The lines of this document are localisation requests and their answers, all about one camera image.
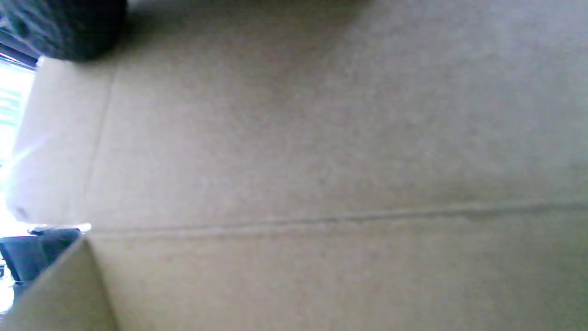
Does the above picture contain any person's right hand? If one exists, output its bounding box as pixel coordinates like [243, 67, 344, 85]
[0, 0, 129, 62]

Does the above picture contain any brown cardboard small mailer box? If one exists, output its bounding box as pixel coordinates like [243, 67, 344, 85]
[0, 0, 588, 331]

